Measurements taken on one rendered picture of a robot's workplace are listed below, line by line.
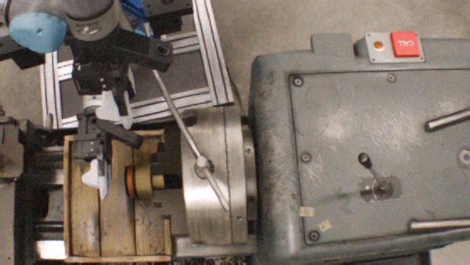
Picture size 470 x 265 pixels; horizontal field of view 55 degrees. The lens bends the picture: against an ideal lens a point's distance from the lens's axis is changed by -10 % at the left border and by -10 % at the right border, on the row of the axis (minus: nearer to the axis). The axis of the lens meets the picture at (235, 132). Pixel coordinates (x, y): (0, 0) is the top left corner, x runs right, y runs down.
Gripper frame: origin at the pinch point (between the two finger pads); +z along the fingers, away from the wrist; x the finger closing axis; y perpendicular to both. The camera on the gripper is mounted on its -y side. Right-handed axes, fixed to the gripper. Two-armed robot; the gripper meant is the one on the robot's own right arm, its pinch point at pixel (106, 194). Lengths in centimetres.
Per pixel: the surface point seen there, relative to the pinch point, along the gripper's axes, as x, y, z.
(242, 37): -110, -40, -96
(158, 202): 1.1, -12.4, 2.6
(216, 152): 14.2, -26.5, -4.6
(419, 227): 18, -65, 15
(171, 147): 7.6, -16.7, -8.1
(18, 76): -110, 79, -85
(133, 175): 1.9, -7.2, -3.6
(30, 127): -19.5, 29.0, -24.4
